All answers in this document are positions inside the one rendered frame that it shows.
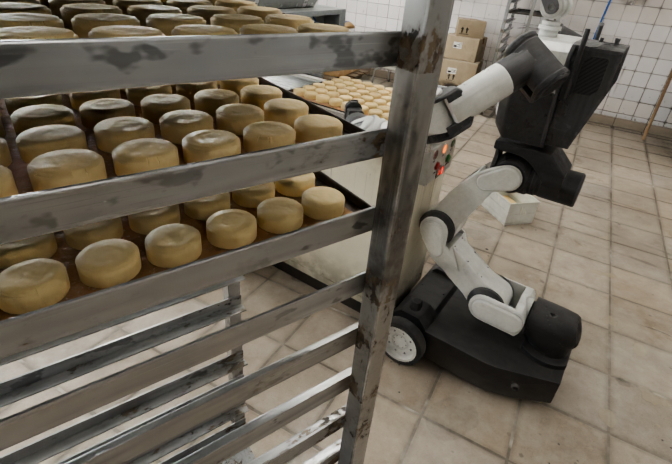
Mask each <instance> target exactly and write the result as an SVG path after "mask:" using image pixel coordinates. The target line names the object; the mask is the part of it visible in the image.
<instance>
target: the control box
mask: <svg viewBox="0 0 672 464"><path fill-rule="evenodd" d="M457 136H458V135H457ZM457 136H456V137H454V138H453V139H451V140H449V141H447V142H444V143H441V144H436V143H432V148H431V151H430V152H429V153H424V158H423V163H422V169H421V174H420V179H419V185H422V186H426V185H427V184H428V183H430V182H431V181H432V180H434V179H435V178H437V176H439V175H441V174H442V173H443V172H444V171H445V170H447V169H448V168H449V167H450V166H451V162H452V157H453V153H454V149H455V144H456V140H457ZM454 139H455V144H454V146H453V147H452V142H453V140H454ZM445 145H447V149H446V151H445V153H443V149H444V147H445ZM436 151H438V156H437V158H436V159H434V155H435V153H436ZM448 154H449V155H451V158H450V161H449V162H446V157H447V155H448ZM437 162H440V167H439V169H440V171H438V170H439V169H438V170H435V165H436V163H437ZM442 167H443V168H442ZM441 169H443V171H441ZM438 172H439V175H437V174H438ZM441 172H442V173H441Z"/></svg>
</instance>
